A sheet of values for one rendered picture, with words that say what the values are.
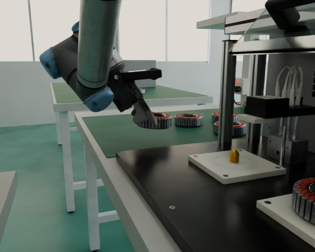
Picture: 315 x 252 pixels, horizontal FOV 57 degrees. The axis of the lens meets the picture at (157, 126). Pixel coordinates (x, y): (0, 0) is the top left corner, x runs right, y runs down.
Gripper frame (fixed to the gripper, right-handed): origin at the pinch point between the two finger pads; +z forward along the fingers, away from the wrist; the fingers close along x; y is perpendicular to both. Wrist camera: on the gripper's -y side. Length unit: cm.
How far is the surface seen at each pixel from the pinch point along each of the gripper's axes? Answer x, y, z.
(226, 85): 9.8, -21.6, 0.0
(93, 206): -54, 51, 33
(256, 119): 31.0, -17.6, 4.0
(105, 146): 2.6, 16.7, -2.5
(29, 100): -392, 152, -46
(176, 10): -449, -134, -41
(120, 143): -0.6, 12.8, -0.1
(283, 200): 47.3, -10.3, 10.9
